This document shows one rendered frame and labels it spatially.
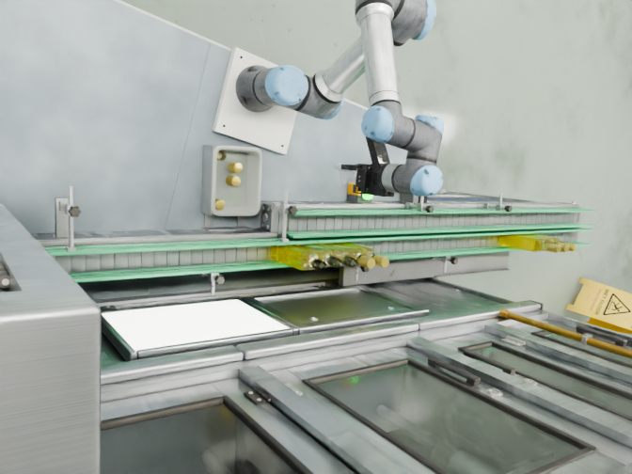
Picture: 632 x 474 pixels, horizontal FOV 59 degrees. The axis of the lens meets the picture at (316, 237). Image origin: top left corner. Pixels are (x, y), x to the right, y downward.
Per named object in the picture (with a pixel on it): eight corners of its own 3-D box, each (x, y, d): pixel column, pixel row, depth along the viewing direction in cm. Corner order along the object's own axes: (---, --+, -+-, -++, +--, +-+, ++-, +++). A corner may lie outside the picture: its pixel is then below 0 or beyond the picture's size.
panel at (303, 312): (93, 323, 150) (130, 366, 122) (93, 311, 149) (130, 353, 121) (359, 292, 200) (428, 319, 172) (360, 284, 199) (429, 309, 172)
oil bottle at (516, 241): (497, 244, 254) (554, 256, 231) (498, 232, 253) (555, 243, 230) (505, 244, 257) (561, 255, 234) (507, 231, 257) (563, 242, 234)
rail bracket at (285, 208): (269, 238, 187) (288, 244, 176) (271, 187, 184) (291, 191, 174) (276, 238, 188) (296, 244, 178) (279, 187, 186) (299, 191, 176)
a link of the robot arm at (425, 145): (420, 109, 131) (410, 155, 131) (452, 121, 137) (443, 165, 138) (398, 110, 137) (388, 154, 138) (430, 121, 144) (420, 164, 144)
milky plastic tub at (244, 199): (200, 213, 186) (212, 215, 179) (203, 144, 183) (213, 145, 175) (248, 213, 196) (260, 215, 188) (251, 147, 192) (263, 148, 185)
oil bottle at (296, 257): (270, 259, 189) (305, 272, 171) (271, 243, 188) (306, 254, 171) (285, 258, 192) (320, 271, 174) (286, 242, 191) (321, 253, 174)
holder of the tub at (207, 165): (200, 229, 187) (210, 231, 181) (203, 145, 183) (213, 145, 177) (246, 227, 197) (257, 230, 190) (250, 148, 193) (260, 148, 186)
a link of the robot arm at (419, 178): (449, 165, 136) (441, 200, 137) (417, 164, 145) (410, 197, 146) (426, 159, 132) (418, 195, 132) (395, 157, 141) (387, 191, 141)
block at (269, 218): (259, 229, 192) (269, 232, 186) (260, 202, 191) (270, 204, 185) (268, 229, 194) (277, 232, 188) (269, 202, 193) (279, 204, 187)
